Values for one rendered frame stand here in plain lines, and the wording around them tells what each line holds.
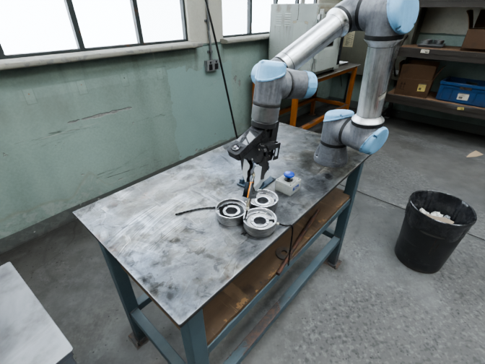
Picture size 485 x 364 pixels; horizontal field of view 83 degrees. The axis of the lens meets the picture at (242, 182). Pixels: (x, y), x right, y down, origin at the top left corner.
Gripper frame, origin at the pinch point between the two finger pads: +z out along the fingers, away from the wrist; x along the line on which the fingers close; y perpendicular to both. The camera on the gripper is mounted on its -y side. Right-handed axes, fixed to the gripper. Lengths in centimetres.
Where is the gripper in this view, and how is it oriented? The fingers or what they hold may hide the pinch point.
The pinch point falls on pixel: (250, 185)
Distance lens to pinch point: 84.4
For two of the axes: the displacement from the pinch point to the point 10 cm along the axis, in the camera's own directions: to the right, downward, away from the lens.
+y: 6.7, -2.7, 6.9
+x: -7.3, -3.8, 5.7
